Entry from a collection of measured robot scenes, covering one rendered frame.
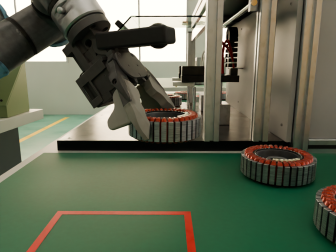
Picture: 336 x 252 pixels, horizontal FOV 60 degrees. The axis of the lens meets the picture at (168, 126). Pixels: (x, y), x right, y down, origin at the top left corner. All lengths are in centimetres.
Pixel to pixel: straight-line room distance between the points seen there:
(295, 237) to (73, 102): 562
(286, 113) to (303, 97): 4
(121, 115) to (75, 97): 541
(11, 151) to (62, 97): 468
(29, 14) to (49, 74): 537
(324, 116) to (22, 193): 55
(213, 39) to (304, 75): 19
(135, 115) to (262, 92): 31
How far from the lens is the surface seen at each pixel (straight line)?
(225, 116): 77
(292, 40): 63
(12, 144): 126
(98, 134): 67
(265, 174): 45
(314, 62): 62
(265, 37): 61
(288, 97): 63
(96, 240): 32
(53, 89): 594
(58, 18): 50
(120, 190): 43
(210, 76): 58
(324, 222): 34
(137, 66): 47
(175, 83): 75
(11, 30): 57
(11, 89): 116
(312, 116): 65
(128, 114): 40
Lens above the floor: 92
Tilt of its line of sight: 12 degrees down
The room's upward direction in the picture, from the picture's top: straight up
